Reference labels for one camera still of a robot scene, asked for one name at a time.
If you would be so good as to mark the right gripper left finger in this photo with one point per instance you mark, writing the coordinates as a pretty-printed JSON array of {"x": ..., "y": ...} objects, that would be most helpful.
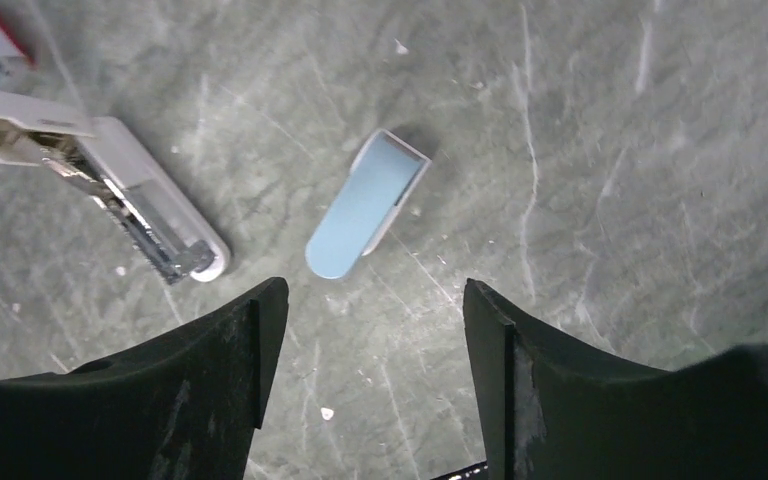
[{"x": 183, "y": 405}]

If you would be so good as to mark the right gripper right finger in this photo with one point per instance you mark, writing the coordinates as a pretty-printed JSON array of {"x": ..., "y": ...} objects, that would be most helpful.
[{"x": 552, "y": 406}]

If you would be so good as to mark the long white stapler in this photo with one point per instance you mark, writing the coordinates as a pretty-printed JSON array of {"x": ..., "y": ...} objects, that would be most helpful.
[{"x": 100, "y": 157}]

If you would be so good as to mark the small blue stapler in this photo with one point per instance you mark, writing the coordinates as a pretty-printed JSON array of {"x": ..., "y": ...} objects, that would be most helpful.
[{"x": 382, "y": 176}]

